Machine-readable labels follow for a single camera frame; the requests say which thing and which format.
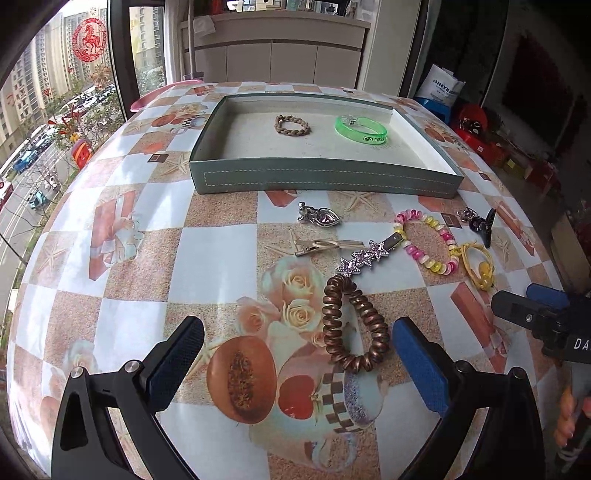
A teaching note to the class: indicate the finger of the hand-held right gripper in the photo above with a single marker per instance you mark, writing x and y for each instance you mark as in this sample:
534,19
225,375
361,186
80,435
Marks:
549,295
512,309

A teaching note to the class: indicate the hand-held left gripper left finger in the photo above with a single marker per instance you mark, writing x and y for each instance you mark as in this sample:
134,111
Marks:
178,360

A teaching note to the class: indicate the row of colourful small boxes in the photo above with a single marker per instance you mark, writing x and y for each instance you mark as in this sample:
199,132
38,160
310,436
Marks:
531,168

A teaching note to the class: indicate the blue plastic stool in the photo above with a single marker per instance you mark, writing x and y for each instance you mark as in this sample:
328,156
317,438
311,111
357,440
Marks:
436,108

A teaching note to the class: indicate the black claw hair clip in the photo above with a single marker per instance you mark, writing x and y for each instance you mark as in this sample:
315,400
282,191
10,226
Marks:
485,226

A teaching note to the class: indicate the rhinestone star hair clip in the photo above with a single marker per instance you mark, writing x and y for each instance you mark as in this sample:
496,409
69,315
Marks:
364,256

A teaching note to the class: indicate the gold alligator hair clip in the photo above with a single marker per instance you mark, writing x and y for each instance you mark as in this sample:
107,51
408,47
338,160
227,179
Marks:
309,246

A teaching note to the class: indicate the grey-green tray box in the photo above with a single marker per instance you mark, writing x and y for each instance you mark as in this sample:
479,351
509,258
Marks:
323,180

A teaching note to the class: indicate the pink plate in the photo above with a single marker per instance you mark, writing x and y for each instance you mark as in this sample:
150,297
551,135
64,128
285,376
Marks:
147,98

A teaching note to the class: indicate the person's right hand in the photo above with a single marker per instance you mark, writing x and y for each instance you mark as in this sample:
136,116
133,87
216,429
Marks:
565,417

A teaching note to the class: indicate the small silver charm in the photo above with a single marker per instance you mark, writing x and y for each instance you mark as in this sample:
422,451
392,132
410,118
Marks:
465,214

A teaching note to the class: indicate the white paper bag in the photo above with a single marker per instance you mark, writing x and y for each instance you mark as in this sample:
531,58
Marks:
438,87

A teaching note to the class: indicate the red horse window decal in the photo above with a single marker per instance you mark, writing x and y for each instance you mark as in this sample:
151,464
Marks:
87,39

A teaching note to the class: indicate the red plastic chair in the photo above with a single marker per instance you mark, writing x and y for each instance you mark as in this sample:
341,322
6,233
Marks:
478,138

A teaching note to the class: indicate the checkered printed tablecloth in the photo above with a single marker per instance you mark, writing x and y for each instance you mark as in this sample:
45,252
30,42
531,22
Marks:
138,314

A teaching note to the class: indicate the white cabinet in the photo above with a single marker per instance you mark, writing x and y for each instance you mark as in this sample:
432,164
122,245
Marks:
277,60

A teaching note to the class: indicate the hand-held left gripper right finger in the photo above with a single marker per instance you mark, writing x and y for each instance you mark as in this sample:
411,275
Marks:
418,362

